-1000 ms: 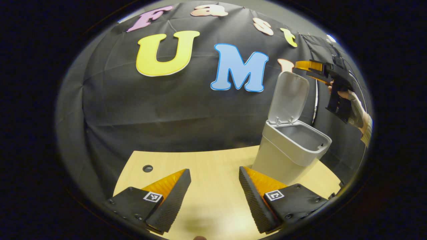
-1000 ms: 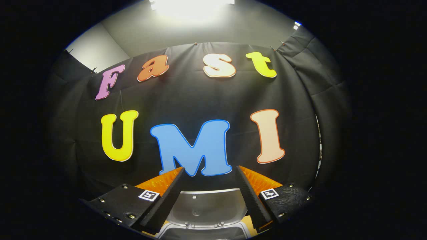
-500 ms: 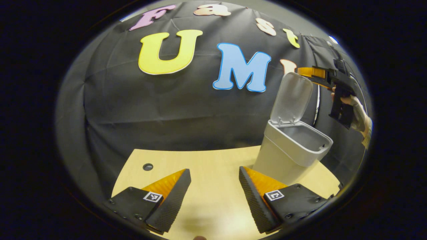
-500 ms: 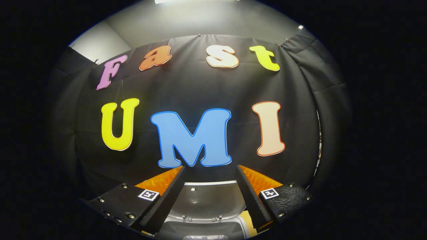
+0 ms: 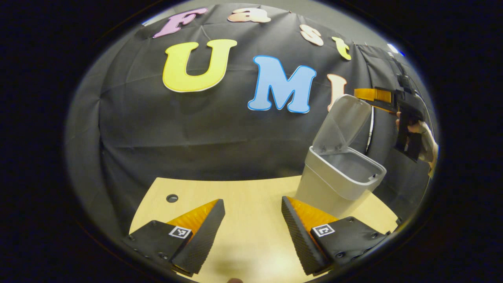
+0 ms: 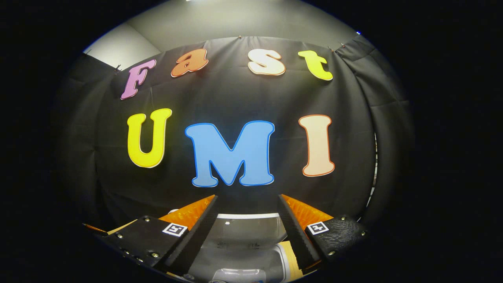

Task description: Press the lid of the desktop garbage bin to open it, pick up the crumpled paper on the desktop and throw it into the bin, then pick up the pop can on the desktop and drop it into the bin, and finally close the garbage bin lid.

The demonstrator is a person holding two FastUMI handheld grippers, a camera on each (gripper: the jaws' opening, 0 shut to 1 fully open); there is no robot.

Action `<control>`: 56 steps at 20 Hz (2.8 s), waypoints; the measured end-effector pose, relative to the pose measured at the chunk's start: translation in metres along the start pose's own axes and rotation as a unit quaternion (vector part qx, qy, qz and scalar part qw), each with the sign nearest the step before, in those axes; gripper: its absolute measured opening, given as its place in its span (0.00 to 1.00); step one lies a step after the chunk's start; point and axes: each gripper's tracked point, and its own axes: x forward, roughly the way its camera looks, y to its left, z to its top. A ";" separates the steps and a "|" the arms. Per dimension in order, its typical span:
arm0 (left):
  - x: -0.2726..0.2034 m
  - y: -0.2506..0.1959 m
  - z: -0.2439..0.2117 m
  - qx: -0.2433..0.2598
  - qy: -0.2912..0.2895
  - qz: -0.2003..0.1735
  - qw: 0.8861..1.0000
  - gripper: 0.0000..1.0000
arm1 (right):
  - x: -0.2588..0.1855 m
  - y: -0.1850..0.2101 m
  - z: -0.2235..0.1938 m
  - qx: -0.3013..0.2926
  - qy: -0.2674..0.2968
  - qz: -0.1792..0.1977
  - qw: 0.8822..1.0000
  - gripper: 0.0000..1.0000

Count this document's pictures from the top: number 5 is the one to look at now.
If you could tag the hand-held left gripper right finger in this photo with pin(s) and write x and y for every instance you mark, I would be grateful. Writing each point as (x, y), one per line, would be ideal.
(300, 239)

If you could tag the light wooden desktop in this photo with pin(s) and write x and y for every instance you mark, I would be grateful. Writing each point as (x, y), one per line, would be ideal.
(251, 236)

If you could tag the ceiling light panel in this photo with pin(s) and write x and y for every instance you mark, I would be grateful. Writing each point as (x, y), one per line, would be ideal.
(394, 49)

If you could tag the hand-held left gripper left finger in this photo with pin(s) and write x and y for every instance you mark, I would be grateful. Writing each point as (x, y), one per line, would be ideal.
(204, 239)

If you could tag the white desktop garbage bin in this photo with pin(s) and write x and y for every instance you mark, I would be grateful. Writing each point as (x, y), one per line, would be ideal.
(338, 177)

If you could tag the black backdrop cloth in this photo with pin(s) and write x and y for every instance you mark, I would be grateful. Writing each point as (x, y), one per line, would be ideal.
(177, 133)

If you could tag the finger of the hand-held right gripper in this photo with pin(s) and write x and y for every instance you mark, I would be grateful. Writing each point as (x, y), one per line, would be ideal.
(373, 95)

